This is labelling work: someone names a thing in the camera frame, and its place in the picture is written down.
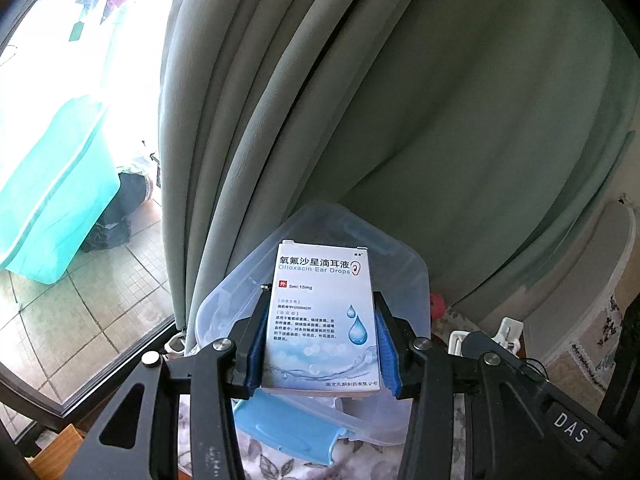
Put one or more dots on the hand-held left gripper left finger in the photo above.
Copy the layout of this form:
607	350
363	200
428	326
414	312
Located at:
257	355

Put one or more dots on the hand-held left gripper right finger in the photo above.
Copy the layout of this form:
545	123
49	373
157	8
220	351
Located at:
387	355

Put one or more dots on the white medicine box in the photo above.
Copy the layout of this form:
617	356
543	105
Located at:
320	320

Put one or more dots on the clear plastic storage container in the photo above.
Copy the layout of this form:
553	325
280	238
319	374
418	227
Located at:
405	280

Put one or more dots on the beige quilted lace mattress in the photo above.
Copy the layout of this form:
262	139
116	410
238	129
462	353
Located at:
590	355

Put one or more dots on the grey floral blanket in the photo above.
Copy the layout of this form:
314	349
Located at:
280	465

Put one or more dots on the dark cloth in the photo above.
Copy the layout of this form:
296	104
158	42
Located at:
120	225

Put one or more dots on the green curtain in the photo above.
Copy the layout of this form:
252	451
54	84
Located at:
400	110

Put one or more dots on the teal plastic tub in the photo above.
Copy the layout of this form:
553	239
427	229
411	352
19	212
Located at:
55	200

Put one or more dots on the black window frame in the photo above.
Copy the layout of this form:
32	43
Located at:
125	369

